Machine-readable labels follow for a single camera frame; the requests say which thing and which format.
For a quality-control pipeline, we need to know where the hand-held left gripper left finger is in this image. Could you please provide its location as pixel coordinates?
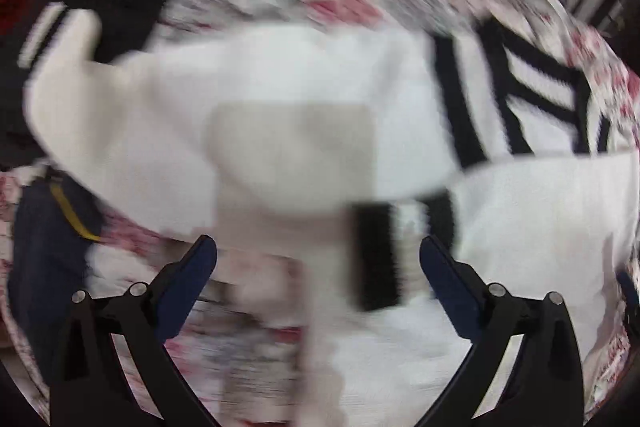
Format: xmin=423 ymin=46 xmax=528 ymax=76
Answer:
xmin=49 ymin=234 xmax=218 ymax=427

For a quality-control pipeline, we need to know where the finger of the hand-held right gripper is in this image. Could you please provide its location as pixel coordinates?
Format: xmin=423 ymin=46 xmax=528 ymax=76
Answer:
xmin=616 ymin=271 xmax=640 ymax=309

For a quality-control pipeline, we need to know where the white sock with grey heel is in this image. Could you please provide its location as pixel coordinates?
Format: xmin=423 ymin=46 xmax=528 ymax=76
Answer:
xmin=17 ymin=2 xmax=640 ymax=427

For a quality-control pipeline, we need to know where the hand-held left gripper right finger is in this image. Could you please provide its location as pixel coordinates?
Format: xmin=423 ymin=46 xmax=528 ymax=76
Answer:
xmin=419 ymin=236 xmax=586 ymax=427

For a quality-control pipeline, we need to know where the navy garment with yellow stripe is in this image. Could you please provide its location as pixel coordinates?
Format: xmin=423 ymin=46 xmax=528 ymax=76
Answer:
xmin=7 ymin=177 xmax=107 ymax=388

